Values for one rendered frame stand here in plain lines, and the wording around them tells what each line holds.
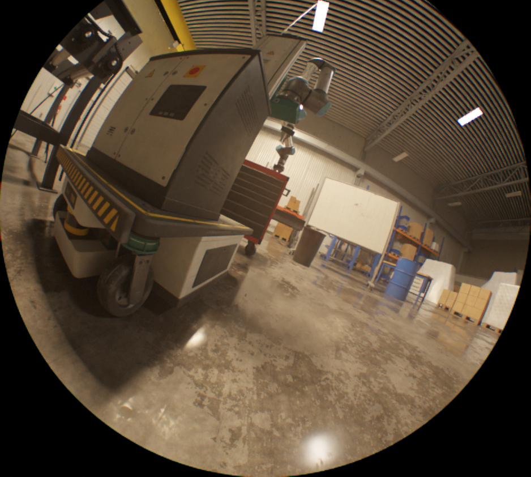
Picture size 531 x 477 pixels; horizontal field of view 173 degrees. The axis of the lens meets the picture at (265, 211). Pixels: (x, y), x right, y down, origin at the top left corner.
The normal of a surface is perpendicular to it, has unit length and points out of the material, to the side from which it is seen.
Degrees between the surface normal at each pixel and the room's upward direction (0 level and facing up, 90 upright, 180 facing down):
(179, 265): 90
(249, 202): 90
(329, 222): 90
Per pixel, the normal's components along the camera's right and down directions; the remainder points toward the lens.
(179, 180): 0.91, 0.40
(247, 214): -0.02, -0.08
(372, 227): -0.40, -0.24
